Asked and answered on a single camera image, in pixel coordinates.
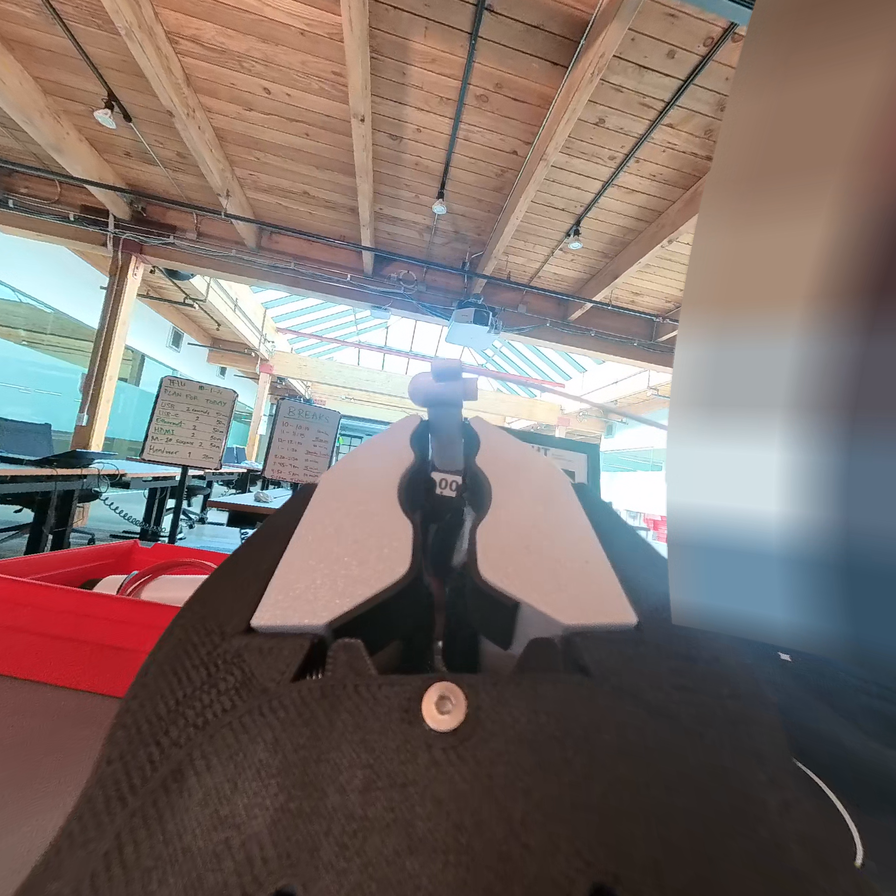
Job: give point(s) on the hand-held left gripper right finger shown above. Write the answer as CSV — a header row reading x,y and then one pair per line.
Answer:
x,y
560,553

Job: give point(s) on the tag poster on black stand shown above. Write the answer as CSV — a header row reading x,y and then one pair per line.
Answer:
x,y
581,455

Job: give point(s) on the white ceiling projector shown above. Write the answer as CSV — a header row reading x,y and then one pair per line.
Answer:
x,y
472,325

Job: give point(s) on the black office chair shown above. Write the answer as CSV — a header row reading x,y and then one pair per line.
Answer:
x,y
189,500
24,437

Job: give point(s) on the whiteboard on black stand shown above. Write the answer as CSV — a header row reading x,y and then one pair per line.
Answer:
x,y
301,437
189,420

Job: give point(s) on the wooden office desk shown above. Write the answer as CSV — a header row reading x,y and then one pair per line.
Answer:
x,y
70,476
252,500

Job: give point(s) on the white track spotlight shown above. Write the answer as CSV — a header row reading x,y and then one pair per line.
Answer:
x,y
439,206
106,115
574,241

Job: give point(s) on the black printed shirt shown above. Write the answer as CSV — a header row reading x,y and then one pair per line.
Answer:
x,y
805,714

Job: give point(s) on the red plastic bin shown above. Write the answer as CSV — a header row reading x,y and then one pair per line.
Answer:
x,y
70,616

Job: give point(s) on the white bottle with black cap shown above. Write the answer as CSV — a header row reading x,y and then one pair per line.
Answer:
x,y
168,588

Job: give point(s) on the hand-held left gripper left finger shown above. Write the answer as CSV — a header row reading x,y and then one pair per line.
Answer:
x,y
329,553

